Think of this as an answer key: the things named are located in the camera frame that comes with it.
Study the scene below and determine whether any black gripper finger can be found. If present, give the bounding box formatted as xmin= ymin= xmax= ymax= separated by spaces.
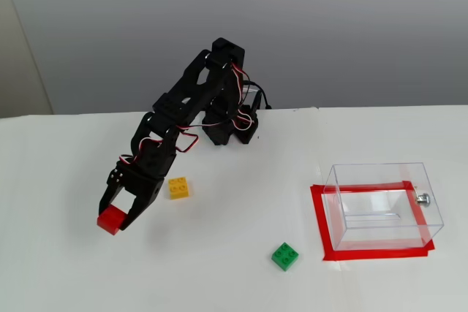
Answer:
xmin=119 ymin=194 xmax=153 ymax=232
xmin=99 ymin=167 xmax=127 ymax=217

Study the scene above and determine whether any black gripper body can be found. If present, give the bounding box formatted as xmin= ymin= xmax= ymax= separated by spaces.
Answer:
xmin=124 ymin=164 xmax=164 ymax=205

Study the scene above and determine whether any red lego brick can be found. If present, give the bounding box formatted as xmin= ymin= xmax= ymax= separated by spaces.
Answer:
xmin=97 ymin=205 xmax=127 ymax=236

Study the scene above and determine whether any yellow lego brick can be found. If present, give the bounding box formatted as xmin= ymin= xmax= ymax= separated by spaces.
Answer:
xmin=167 ymin=176 xmax=192 ymax=201

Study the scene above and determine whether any green lego brick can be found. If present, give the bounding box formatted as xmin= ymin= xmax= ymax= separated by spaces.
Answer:
xmin=271 ymin=241 xmax=300 ymax=272

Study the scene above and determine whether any metal box lock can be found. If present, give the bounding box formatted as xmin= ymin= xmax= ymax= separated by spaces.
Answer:
xmin=415 ymin=187 xmax=432 ymax=206

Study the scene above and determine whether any transparent plastic box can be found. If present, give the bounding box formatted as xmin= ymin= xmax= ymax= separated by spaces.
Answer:
xmin=323 ymin=161 xmax=445 ymax=253

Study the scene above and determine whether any red white black servo wire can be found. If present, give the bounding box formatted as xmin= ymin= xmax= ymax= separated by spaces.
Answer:
xmin=118 ymin=125 xmax=200 ymax=164
xmin=231 ymin=63 xmax=257 ymax=131

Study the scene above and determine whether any black cable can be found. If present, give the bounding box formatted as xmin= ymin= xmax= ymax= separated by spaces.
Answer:
xmin=248 ymin=83 xmax=273 ymax=110

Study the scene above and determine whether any red tape frame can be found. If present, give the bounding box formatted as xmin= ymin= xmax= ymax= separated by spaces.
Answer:
xmin=309 ymin=180 xmax=436 ymax=262

